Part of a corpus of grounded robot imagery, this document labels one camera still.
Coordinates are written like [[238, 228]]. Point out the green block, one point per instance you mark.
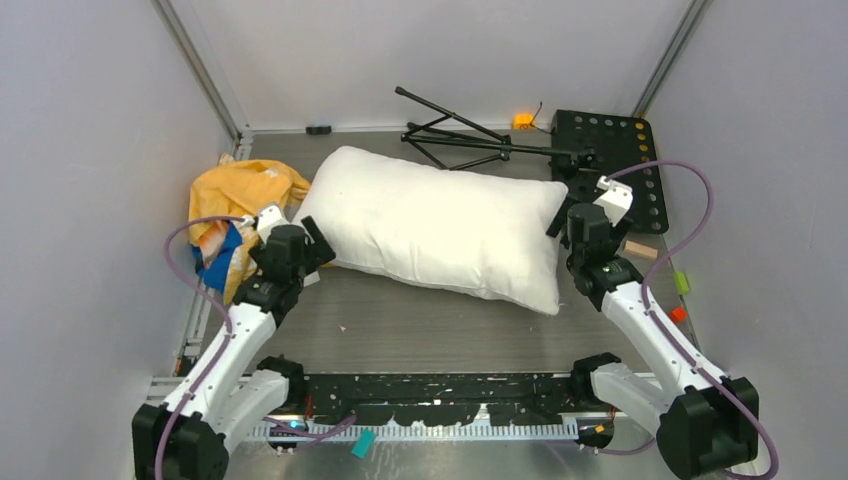
[[682, 283]]

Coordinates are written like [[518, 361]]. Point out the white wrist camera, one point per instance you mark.
[[615, 199], [258, 227]]

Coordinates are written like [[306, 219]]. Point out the orange tape roll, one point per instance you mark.
[[523, 121]]

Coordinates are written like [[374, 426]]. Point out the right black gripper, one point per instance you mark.
[[618, 233]]

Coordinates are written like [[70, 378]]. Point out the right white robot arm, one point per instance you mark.
[[700, 418]]

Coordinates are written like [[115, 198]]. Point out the red block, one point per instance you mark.
[[678, 315]]

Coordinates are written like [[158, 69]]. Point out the black perforated metal plate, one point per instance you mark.
[[597, 145]]

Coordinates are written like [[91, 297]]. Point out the yellow printed pillowcase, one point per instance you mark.
[[235, 188]]

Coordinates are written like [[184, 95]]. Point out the teal tape piece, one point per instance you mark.
[[364, 443]]

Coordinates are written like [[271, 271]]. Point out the black folded tripod stand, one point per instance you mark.
[[464, 136]]

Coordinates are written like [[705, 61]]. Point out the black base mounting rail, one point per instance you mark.
[[440, 399]]

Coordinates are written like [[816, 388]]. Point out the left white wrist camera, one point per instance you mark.
[[258, 227]]

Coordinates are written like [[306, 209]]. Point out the white slotted cable duct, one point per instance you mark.
[[481, 430]]

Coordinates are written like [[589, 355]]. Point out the wooden block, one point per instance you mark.
[[640, 250]]

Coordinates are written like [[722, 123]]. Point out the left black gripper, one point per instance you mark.
[[322, 253]]

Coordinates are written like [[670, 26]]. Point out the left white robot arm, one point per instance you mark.
[[192, 433]]

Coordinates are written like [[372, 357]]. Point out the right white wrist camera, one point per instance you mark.
[[615, 199]]

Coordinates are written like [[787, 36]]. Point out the white pillow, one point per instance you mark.
[[466, 232]]

